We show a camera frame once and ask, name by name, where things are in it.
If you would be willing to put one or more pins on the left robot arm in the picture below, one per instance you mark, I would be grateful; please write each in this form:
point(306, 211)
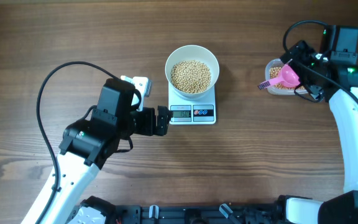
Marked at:
point(88, 143)

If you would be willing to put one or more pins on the white digital kitchen scale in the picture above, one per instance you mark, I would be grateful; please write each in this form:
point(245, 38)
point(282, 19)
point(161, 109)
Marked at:
point(196, 110)

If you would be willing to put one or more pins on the white bowl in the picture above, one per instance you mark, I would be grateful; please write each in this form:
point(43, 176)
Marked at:
point(193, 52)

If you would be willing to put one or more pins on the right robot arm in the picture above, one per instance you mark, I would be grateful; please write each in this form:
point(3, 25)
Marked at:
point(339, 45)

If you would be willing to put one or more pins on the pink plastic measuring scoop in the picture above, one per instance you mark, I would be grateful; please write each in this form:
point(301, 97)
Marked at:
point(286, 76)

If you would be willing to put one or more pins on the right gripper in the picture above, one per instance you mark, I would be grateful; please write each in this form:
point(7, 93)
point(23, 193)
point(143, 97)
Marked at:
point(307, 53)

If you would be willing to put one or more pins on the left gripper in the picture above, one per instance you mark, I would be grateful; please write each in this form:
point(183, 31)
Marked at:
point(149, 128)

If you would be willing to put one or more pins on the soybeans in container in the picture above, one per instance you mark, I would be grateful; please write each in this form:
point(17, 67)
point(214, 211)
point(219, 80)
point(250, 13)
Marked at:
point(273, 72)

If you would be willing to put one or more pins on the soybeans in bowl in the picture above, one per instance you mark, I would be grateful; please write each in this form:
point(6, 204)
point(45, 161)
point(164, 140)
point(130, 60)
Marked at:
point(191, 76)

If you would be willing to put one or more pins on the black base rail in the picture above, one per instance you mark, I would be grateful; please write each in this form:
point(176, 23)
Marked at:
point(154, 214)

